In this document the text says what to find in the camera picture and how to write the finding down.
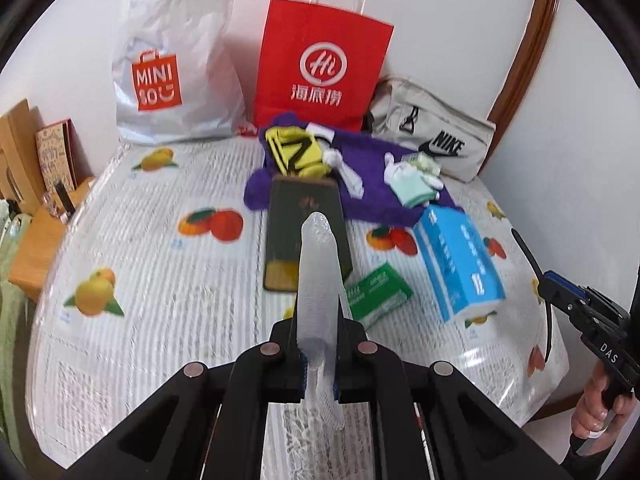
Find black watch strap long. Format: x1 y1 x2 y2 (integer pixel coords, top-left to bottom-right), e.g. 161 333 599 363
511 228 553 363

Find green tissue packet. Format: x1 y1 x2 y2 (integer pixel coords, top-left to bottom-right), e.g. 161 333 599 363
346 263 413 330

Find clear bubble wrap bag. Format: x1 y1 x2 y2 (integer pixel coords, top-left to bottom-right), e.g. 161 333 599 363
296 211 345 431

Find white and mint gloves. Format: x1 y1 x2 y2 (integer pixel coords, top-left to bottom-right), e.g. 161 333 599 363
383 153 444 208

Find white tissue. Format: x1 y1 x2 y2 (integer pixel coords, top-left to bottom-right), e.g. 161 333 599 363
322 148 364 200

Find yellow black sock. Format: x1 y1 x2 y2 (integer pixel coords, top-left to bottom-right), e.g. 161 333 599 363
265 126 331 179

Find white sponge block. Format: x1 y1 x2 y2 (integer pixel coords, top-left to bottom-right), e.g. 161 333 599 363
306 122 335 144

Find person's right hand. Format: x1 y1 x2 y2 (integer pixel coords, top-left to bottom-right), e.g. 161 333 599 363
570 361 638 455

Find blue tissue pack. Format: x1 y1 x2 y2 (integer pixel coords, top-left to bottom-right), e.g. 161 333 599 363
413 206 506 325

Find fruit print tablecloth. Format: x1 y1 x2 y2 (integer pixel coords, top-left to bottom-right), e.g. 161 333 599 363
26 136 570 467

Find purple towel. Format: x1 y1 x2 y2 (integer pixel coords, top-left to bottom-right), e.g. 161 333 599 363
243 112 425 228

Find dark green tea tin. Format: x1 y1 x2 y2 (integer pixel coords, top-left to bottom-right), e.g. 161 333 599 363
262 176 352 292

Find grey Nike pouch bag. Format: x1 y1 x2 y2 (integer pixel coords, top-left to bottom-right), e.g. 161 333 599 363
370 76 496 182

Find white Miniso plastic bag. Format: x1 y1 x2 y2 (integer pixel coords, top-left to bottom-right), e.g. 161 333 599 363
112 0 245 146

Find red Haidilao paper bag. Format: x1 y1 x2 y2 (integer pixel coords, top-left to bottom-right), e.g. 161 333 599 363
253 0 394 131

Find wooden door frame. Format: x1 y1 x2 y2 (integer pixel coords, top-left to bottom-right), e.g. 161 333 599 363
480 0 559 169

